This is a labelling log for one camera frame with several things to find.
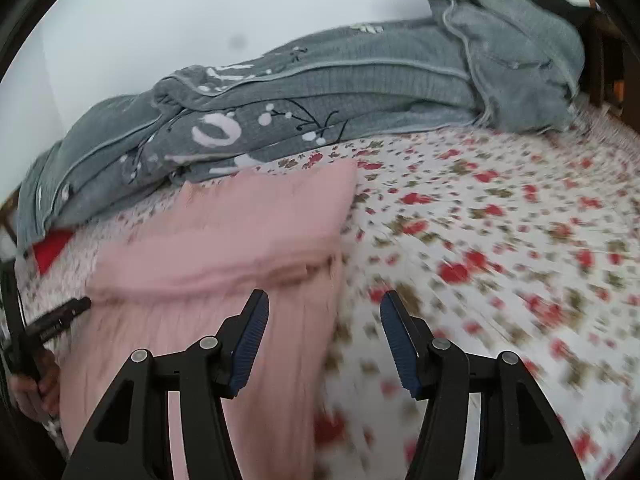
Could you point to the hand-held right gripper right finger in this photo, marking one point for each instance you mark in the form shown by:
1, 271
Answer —
400, 345

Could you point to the person's left hand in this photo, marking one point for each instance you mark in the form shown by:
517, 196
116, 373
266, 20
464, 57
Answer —
45, 385

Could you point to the grey printed quilt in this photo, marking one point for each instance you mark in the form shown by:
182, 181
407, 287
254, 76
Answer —
350, 85

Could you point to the red cloth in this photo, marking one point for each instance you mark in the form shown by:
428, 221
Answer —
50, 252

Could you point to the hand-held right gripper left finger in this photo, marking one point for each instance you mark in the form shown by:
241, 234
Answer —
249, 345

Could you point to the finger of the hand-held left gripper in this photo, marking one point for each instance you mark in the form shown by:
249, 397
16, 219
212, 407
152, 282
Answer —
62, 312

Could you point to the floral bed sheet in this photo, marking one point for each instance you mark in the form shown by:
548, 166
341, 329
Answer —
500, 240

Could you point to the pink ribbed knit sweater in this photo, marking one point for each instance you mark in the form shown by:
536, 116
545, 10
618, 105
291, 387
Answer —
210, 240

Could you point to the dark cloth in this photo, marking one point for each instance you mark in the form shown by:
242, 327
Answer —
555, 6

